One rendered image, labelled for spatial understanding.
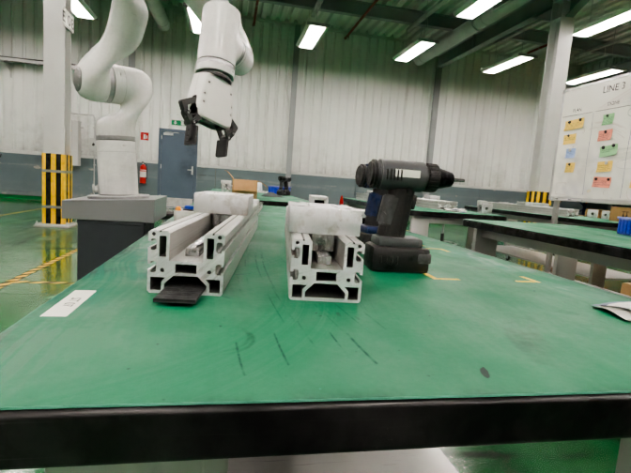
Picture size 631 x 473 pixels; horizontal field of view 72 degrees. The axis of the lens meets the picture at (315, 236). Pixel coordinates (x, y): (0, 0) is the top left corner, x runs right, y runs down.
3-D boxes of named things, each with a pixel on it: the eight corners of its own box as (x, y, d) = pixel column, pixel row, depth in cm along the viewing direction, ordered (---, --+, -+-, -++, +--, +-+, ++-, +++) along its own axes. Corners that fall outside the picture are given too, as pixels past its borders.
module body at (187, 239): (223, 228, 138) (225, 201, 137) (255, 230, 138) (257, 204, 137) (146, 292, 58) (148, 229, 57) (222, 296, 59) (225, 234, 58)
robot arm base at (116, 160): (84, 200, 133) (79, 138, 130) (90, 196, 150) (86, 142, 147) (150, 199, 140) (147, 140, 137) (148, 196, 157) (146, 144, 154)
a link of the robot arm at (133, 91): (89, 141, 142) (84, 64, 139) (145, 144, 155) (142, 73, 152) (103, 139, 134) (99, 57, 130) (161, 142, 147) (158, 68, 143)
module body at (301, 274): (284, 232, 139) (285, 205, 138) (315, 234, 140) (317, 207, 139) (288, 299, 60) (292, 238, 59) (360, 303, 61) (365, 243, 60)
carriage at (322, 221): (285, 236, 82) (288, 201, 81) (344, 240, 83) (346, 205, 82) (286, 250, 66) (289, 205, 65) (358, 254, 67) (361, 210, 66)
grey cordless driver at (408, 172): (357, 264, 92) (365, 159, 89) (446, 267, 94) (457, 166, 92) (365, 271, 84) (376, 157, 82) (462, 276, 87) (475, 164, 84)
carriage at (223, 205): (206, 219, 105) (207, 190, 104) (252, 221, 106) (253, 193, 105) (192, 225, 89) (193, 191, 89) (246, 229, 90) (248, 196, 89)
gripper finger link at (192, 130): (190, 115, 93) (186, 145, 92) (177, 110, 90) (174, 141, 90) (200, 114, 91) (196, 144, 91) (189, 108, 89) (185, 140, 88)
